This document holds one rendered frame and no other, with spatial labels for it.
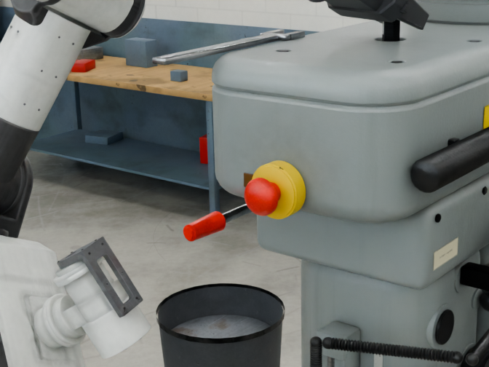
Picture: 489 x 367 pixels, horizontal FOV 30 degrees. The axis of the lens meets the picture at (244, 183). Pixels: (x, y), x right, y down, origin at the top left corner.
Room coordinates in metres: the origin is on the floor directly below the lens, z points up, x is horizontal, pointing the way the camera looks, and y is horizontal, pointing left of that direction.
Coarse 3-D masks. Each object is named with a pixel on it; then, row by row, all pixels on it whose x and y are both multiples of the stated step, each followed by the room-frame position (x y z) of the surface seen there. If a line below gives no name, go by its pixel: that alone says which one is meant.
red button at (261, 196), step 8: (248, 184) 0.90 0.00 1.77; (256, 184) 0.89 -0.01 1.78; (264, 184) 0.89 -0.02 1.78; (272, 184) 0.91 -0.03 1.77; (248, 192) 0.89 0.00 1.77; (256, 192) 0.89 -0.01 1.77; (264, 192) 0.88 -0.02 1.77; (272, 192) 0.88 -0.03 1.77; (280, 192) 0.91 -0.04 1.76; (248, 200) 0.89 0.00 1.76; (256, 200) 0.89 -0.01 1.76; (264, 200) 0.88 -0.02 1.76; (272, 200) 0.88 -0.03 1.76; (256, 208) 0.89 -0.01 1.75; (264, 208) 0.88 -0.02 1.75; (272, 208) 0.88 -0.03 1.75
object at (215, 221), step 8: (240, 208) 1.02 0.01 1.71; (248, 208) 1.03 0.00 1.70; (208, 216) 0.98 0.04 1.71; (216, 216) 0.98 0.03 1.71; (224, 216) 1.00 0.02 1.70; (232, 216) 1.01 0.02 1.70; (240, 216) 1.02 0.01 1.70; (192, 224) 0.96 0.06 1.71; (200, 224) 0.96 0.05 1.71; (208, 224) 0.97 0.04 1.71; (216, 224) 0.98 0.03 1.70; (224, 224) 0.99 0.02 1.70; (184, 232) 0.96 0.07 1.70; (192, 232) 0.95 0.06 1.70; (200, 232) 0.96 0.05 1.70; (208, 232) 0.97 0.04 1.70; (192, 240) 0.96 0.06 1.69
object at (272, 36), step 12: (264, 36) 1.09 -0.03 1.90; (276, 36) 1.10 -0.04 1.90; (288, 36) 1.11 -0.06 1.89; (300, 36) 1.13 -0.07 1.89; (204, 48) 1.01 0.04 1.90; (216, 48) 1.02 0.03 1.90; (228, 48) 1.03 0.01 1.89; (240, 48) 1.05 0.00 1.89; (156, 60) 0.96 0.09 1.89; (168, 60) 0.95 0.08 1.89; (180, 60) 0.97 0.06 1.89
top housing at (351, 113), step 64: (256, 64) 0.96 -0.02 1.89; (320, 64) 0.93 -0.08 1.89; (384, 64) 0.92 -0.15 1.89; (448, 64) 0.95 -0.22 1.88; (256, 128) 0.95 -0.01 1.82; (320, 128) 0.90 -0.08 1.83; (384, 128) 0.87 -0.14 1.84; (448, 128) 0.94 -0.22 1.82; (320, 192) 0.90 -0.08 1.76; (384, 192) 0.87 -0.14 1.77; (448, 192) 0.95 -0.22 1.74
